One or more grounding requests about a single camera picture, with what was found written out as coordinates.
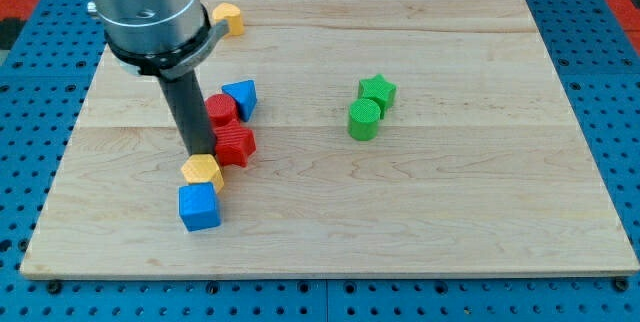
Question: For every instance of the red star block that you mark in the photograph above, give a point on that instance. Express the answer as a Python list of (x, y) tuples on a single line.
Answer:
[(235, 144)]

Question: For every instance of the yellow hexagon block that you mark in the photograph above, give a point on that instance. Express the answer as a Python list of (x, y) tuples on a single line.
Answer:
[(203, 168)]

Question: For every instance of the yellow half-round block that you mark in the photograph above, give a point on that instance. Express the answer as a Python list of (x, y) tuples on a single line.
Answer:
[(232, 14)]

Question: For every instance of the blue triangle block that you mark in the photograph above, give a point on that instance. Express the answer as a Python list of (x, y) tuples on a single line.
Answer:
[(245, 95)]

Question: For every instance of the blue cube block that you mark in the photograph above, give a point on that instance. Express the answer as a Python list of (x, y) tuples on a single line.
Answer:
[(198, 206)]

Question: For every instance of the light wooden board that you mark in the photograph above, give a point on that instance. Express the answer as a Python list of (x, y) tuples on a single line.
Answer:
[(479, 170)]

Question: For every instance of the green cylinder block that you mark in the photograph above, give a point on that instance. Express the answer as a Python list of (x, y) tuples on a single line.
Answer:
[(364, 116)]

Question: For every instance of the green star block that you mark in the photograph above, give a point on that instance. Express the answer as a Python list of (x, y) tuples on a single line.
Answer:
[(380, 90)]

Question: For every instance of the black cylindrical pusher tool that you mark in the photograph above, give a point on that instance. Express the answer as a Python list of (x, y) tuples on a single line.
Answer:
[(184, 98)]

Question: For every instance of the red cylinder block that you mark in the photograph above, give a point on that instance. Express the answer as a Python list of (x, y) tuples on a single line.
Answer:
[(221, 109)]

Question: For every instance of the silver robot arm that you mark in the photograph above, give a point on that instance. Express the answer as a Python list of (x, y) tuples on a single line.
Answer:
[(164, 38)]

